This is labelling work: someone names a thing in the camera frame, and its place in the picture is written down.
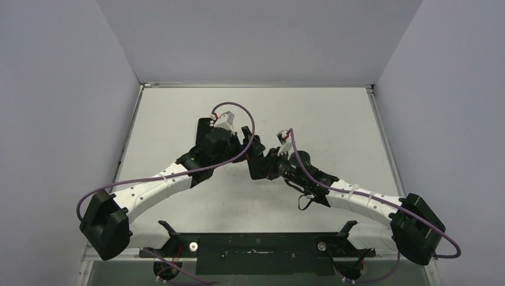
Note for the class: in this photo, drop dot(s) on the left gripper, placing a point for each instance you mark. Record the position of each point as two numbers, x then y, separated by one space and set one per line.
234 139

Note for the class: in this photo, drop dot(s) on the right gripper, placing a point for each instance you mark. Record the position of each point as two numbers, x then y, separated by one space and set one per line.
255 162

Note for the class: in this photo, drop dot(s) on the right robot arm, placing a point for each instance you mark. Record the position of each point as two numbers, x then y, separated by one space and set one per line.
408 224

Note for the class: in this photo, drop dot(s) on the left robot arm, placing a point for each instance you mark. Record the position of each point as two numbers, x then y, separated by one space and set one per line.
108 221

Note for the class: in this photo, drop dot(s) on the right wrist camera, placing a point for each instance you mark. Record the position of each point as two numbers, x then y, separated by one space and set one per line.
285 140

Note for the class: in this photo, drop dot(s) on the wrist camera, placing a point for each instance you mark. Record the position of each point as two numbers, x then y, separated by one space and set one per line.
225 121
285 140

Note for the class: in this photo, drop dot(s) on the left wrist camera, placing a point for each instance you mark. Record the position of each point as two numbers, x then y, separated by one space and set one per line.
225 121

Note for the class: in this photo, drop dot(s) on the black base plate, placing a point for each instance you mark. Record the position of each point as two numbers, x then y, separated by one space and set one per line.
264 253

